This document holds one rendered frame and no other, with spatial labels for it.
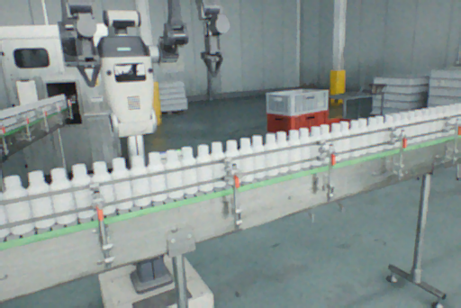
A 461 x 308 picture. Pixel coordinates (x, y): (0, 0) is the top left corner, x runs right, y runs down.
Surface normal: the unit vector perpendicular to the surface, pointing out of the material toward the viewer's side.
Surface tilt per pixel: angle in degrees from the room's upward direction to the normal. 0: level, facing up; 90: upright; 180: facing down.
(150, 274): 90
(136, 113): 90
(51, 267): 90
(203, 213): 90
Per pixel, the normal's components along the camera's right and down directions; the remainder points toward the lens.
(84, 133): 0.18, 0.25
